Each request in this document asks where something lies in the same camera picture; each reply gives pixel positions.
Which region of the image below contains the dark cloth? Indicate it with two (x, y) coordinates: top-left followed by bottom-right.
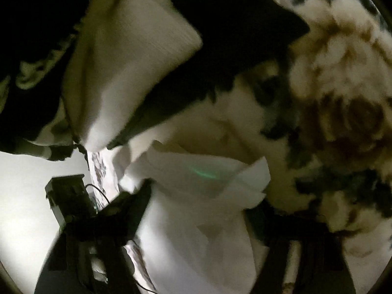
(0, 0), (94, 161)

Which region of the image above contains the floral printed blanket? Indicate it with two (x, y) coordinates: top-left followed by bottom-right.
(0, 0), (392, 294)

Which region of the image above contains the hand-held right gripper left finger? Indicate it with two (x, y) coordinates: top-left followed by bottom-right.
(35, 180), (158, 294)

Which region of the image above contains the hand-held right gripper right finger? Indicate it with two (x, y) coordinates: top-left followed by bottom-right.
(254, 204), (357, 294)

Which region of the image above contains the white knitted garment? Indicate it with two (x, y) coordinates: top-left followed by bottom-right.
(63, 0), (203, 151)

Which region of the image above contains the thin white cloth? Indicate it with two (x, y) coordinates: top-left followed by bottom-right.
(112, 140), (271, 294)

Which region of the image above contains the black garment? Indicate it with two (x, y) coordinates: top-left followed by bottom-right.
(107, 0), (310, 150)

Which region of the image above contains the black cable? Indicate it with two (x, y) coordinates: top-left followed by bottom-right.
(84, 184), (111, 210)

